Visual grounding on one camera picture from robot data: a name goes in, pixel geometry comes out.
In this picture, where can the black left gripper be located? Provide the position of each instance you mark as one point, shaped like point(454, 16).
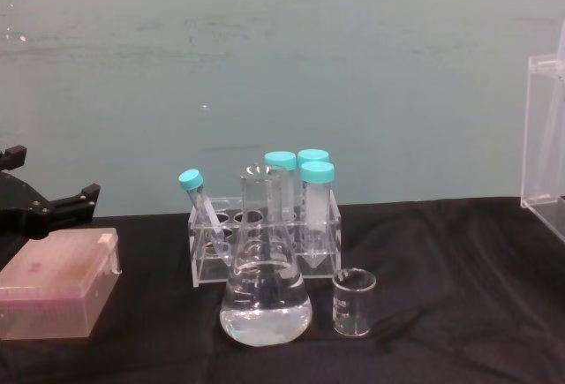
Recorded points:
point(15, 205)

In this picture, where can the clear acrylic tube rack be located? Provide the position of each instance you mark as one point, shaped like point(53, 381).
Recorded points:
point(326, 234)

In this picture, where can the pink translucent pipette tip box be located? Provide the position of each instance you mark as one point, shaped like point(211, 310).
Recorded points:
point(53, 282)

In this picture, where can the wide tube with teal cap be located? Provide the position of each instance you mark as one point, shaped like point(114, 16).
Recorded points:
point(317, 198)
point(280, 160)
point(313, 155)

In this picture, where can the slim tube with teal cap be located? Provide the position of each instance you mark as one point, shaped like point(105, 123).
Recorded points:
point(191, 179)

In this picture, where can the black table cloth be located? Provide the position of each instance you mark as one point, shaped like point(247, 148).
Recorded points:
point(441, 304)

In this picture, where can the clear acrylic case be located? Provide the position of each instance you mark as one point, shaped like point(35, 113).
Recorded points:
point(540, 137)

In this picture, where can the pale wall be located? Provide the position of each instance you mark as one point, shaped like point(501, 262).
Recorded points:
point(282, 70)

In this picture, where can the small clear glass beaker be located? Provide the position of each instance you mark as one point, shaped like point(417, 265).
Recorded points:
point(353, 304)

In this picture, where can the glass conical flask with liquid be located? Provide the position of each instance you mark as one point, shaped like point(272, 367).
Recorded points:
point(265, 309)

